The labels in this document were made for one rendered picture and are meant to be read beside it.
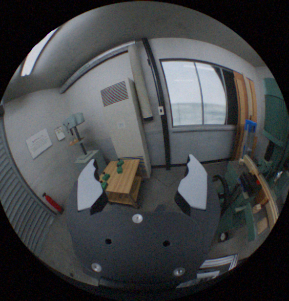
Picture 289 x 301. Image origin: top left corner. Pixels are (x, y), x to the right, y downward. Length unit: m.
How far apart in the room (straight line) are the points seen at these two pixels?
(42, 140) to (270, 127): 2.87
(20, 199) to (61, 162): 1.48
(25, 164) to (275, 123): 2.88
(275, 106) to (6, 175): 2.95
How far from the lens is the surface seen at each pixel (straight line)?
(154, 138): 1.60
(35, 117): 2.46
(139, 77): 1.40
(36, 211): 2.49
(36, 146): 2.30
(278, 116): 0.60
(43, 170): 2.32
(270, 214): 0.72
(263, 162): 0.68
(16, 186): 2.34
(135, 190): 1.43
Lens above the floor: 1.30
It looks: 28 degrees down
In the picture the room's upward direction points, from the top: 13 degrees counter-clockwise
